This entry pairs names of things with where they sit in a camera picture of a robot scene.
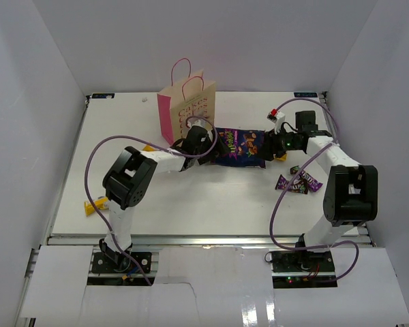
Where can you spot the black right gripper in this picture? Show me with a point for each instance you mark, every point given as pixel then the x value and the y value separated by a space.
pixel 271 145

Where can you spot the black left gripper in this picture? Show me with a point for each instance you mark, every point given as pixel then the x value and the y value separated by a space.
pixel 219 149

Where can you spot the purple blue candy bag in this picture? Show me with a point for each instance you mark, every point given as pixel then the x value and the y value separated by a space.
pixel 243 147

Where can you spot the paper bag with pink handles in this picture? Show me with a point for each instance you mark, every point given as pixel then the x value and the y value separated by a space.
pixel 193 95

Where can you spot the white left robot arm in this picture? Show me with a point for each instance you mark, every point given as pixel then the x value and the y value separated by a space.
pixel 128 179

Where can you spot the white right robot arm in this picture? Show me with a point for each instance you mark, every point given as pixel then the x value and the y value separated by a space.
pixel 351 191

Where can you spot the yellow snack bar right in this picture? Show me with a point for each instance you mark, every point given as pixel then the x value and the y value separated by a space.
pixel 282 158

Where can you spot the yellow snack bar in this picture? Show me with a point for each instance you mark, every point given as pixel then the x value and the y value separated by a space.
pixel 148 148
pixel 282 158
pixel 101 203

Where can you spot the purple chocolate pack upper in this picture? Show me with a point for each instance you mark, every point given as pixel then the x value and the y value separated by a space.
pixel 313 184

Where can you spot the purple chocolate pack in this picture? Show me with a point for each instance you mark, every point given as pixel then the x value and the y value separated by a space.
pixel 298 186
pixel 313 184

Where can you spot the blue label right corner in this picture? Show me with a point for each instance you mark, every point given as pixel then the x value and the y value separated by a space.
pixel 305 95

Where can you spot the blue label corner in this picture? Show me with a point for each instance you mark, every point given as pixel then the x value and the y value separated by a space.
pixel 102 96
pixel 305 95

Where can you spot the purple chocolate pack lower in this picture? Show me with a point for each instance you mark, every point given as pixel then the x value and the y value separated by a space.
pixel 298 186

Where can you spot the yellow snack bar centre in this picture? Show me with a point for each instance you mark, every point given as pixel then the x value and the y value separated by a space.
pixel 148 148

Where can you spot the yellow snack bar left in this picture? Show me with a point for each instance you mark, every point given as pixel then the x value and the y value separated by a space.
pixel 101 203

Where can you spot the blue label left corner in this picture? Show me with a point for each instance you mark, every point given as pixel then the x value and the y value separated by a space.
pixel 102 96

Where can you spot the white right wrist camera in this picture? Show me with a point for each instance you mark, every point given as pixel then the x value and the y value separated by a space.
pixel 278 118

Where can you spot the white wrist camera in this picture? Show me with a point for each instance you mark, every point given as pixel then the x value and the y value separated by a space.
pixel 201 122
pixel 278 118

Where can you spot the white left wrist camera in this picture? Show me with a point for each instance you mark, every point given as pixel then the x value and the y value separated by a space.
pixel 201 122

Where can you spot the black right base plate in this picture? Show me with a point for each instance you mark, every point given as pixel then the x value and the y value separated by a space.
pixel 301 269

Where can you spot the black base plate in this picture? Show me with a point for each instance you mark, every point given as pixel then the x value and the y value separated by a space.
pixel 104 272
pixel 301 269

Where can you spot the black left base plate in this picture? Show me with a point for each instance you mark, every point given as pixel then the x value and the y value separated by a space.
pixel 104 272

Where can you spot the aluminium front rail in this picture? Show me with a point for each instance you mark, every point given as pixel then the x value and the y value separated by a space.
pixel 237 241

